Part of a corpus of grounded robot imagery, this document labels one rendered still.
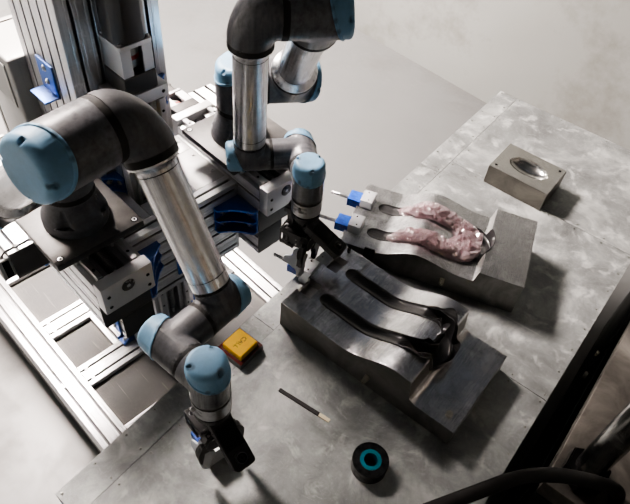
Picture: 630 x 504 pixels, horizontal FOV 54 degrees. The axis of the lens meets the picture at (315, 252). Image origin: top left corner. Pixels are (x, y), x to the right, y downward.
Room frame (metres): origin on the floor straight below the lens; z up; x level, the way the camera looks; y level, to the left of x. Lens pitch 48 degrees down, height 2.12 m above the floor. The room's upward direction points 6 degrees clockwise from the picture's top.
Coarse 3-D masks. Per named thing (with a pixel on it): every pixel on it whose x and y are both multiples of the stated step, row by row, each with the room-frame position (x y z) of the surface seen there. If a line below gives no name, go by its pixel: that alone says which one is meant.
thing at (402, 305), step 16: (352, 272) 1.04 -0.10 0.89; (368, 288) 1.00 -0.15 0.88; (336, 304) 0.93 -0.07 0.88; (384, 304) 0.95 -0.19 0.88; (400, 304) 0.95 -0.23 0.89; (416, 304) 0.94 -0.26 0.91; (352, 320) 0.89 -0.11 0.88; (432, 320) 0.88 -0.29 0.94; (448, 320) 0.89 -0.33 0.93; (384, 336) 0.84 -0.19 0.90; (400, 336) 0.83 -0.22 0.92; (448, 336) 0.87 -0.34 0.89; (416, 352) 0.78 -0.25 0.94; (432, 352) 0.81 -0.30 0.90; (448, 352) 0.83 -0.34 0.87; (432, 368) 0.77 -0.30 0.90
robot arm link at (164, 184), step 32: (96, 96) 0.77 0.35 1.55; (128, 96) 0.79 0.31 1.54; (128, 128) 0.74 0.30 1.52; (160, 128) 0.78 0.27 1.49; (128, 160) 0.75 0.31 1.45; (160, 160) 0.75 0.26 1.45; (160, 192) 0.74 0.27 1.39; (160, 224) 0.73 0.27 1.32; (192, 224) 0.73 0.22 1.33; (192, 256) 0.70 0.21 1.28; (192, 288) 0.69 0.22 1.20; (224, 288) 0.70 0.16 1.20; (224, 320) 0.66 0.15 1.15
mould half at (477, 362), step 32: (352, 256) 1.09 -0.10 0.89; (320, 288) 0.97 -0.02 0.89; (352, 288) 0.98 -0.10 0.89; (384, 288) 1.00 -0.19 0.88; (288, 320) 0.90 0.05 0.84; (320, 320) 0.88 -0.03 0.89; (384, 320) 0.89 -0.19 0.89; (416, 320) 0.88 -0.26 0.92; (320, 352) 0.84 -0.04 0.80; (352, 352) 0.79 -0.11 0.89; (384, 352) 0.78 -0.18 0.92; (480, 352) 0.85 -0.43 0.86; (384, 384) 0.74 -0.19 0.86; (416, 384) 0.73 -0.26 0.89; (448, 384) 0.76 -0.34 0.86; (480, 384) 0.76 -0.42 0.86; (416, 416) 0.68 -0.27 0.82
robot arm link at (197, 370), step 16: (192, 352) 0.56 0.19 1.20; (208, 352) 0.56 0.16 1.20; (224, 352) 0.57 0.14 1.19; (176, 368) 0.54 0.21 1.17; (192, 368) 0.53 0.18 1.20; (208, 368) 0.53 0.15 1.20; (224, 368) 0.54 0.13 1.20; (192, 384) 0.51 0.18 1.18; (208, 384) 0.51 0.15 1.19; (224, 384) 0.52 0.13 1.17; (192, 400) 0.52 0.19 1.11; (208, 400) 0.51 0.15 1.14; (224, 400) 0.52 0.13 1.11
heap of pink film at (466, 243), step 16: (400, 208) 1.32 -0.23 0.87; (416, 208) 1.29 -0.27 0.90; (432, 208) 1.28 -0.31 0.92; (448, 224) 1.24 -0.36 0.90; (464, 224) 1.25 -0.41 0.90; (400, 240) 1.17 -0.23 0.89; (416, 240) 1.15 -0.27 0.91; (432, 240) 1.15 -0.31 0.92; (448, 240) 1.18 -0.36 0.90; (464, 240) 1.20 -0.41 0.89; (480, 240) 1.20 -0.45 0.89; (448, 256) 1.13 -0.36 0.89; (464, 256) 1.14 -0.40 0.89
